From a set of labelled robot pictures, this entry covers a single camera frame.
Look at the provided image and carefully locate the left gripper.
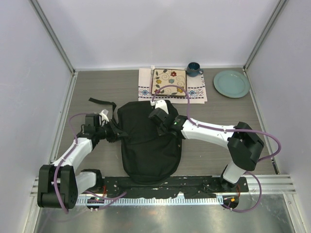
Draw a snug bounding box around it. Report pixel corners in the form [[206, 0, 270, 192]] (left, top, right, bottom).
[[96, 119, 128, 143]]

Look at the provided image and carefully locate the black student backpack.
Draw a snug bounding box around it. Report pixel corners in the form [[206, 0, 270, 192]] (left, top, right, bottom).
[[89, 98, 182, 184]]

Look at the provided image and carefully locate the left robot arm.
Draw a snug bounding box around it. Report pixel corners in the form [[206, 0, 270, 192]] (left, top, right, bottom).
[[37, 109, 127, 212]]

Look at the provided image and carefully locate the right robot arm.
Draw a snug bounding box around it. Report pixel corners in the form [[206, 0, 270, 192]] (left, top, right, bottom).
[[149, 108, 264, 192]]

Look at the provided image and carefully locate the square floral ceramic plate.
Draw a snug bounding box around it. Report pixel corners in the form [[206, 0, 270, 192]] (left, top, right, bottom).
[[151, 68, 187, 97]]

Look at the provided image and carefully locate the patterned white placemat cloth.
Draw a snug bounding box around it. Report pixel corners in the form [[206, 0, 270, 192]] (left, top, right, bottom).
[[138, 68, 207, 104]]

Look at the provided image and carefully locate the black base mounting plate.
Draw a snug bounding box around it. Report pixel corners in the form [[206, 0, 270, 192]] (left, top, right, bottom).
[[89, 176, 249, 199]]

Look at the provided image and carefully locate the dark blue ceramic mug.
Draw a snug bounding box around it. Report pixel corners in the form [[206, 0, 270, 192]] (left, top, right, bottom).
[[186, 62, 204, 77]]

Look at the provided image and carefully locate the round teal plate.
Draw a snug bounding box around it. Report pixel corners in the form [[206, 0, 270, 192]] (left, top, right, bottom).
[[213, 70, 250, 99]]

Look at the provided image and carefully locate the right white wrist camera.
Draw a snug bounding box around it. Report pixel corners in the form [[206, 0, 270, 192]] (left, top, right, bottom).
[[150, 100, 169, 114]]

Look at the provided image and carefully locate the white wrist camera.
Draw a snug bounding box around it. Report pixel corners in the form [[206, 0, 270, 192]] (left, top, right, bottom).
[[150, 100, 169, 114], [99, 109, 109, 126]]

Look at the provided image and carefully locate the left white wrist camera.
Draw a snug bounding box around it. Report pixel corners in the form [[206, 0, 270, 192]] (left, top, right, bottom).
[[99, 109, 109, 126]]

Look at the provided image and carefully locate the slotted cable duct rail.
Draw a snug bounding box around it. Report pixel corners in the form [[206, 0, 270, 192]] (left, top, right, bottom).
[[76, 196, 223, 206]]

